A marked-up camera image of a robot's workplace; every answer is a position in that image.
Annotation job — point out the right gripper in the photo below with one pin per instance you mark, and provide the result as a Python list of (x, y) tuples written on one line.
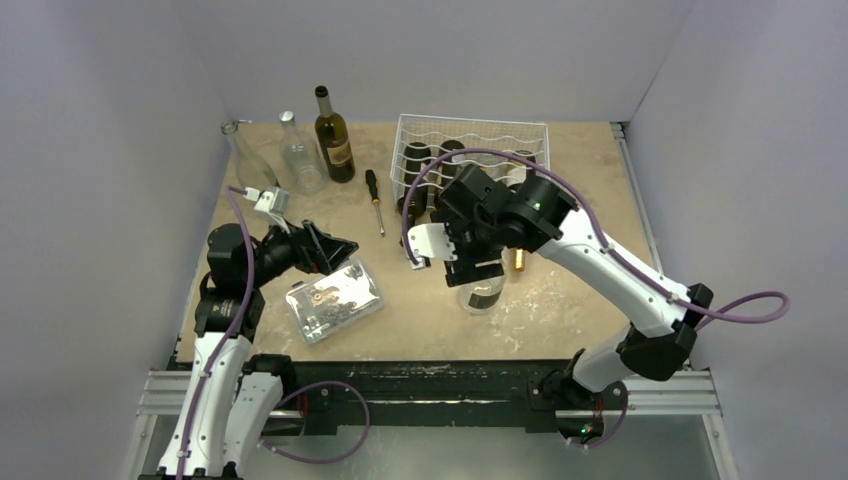
[(474, 266)]

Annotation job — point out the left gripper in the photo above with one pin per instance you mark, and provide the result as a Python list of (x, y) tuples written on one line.
[(307, 243)]

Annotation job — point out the clear bottle silver cap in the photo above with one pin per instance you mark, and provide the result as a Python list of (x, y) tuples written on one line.
[(301, 156)]

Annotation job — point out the tall clear bottle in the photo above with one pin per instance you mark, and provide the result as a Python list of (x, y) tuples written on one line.
[(251, 169)]

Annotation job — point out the dark labelled wine bottle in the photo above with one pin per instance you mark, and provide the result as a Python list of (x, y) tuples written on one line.
[(333, 138)]

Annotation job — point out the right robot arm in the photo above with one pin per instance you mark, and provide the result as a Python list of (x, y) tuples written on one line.
[(483, 216)]

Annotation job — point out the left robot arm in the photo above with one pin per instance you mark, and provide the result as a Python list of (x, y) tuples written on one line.
[(232, 391)]

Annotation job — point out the red bottle gold foil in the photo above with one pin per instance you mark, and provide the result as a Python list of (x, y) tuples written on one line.
[(517, 174)]

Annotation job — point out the dark bottle silver collar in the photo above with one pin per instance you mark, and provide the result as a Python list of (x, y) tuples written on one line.
[(450, 168)]

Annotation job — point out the dark green lower bottle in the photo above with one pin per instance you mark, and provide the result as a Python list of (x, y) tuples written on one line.
[(416, 156)]

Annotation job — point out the clear plastic parts box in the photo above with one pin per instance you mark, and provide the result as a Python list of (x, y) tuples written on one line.
[(330, 303)]

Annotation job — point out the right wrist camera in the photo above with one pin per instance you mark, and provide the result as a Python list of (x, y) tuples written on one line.
[(430, 241)]

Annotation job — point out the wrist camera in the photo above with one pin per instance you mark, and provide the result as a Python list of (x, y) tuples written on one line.
[(270, 204), (430, 241)]

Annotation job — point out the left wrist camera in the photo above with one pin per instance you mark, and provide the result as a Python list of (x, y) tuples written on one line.
[(270, 204)]

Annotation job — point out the black handled screwdriver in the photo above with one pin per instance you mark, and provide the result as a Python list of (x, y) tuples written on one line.
[(372, 185)]

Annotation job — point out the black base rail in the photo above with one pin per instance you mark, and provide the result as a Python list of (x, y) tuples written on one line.
[(534, 395)]

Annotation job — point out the white wire wine rack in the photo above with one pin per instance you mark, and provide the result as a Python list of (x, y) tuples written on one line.
[(507, 136)]

